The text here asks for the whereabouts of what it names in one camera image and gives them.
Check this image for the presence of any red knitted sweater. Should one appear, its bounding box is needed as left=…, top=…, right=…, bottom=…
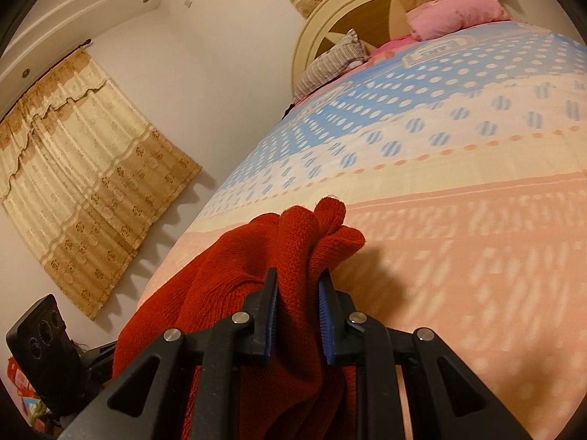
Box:
left=112, top=198, right=365, bottom=439

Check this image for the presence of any beige curtain left window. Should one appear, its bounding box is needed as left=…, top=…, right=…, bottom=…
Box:
left=1, top=49, right=201, bottom=318

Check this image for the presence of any pink polka dot bedspread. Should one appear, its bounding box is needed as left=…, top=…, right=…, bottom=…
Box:
left=144, top=22, right=586, bottom=439

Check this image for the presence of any striped grey pillow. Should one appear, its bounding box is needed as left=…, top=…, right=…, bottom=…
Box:
left=292, top=29, right=369, bottom=105

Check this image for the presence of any pink pillow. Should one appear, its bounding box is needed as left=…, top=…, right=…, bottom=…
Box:
left=406, top=0, right=511, bottom=41

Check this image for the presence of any cream round headboard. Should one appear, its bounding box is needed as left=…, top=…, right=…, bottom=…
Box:
left=292, top=0, right=410, bottom=84

